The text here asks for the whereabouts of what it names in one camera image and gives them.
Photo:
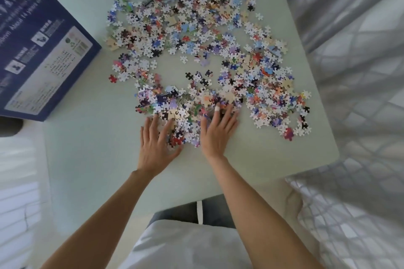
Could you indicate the person's left thumb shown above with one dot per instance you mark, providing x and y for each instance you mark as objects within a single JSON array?
[{"x": 176, "y": 154}]

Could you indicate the person's left forearm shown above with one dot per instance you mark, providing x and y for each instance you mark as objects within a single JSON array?
[{"x": 104, "y": 215}]

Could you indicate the person's right middle finger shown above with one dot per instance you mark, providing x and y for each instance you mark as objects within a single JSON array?
[{"x": 225, "y": 117}]

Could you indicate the person's left little finger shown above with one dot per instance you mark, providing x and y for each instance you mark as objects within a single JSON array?
[{"x": 143, "y": 133}]

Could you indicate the white shirt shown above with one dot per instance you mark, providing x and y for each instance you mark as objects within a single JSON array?
[{"x": 183, "y": 246}]

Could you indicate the pile of colourful puzzle pieces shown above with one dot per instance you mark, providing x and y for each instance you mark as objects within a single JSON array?
[{"x": 202, "y": 48}]

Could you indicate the person's right little finger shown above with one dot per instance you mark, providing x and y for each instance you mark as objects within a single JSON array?
[{"x": 235, "y": 123}]

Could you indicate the person's left middle finger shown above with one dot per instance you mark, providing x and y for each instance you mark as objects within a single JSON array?
[{"x": 160, "y": 130}]

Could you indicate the person's right hand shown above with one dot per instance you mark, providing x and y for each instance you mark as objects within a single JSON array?
[{"x": 216, "y": 141}]

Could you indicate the dark grey striped trousers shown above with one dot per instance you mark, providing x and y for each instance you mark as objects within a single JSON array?
[{"x": 186, "y": 212}]

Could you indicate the dark blue puzzle box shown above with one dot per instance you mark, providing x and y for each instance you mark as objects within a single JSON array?
[{"x": 41, "y": 35}]

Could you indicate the person's right forearm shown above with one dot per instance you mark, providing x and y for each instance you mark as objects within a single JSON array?
[{"x": 258, "y": 212}]

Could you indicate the person's right thumb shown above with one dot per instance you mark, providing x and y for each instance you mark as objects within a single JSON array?
[{"x": 204, "y": 130}]

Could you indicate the person's left hand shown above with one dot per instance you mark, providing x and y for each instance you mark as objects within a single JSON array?
[{"x": 156, "y": 155}]

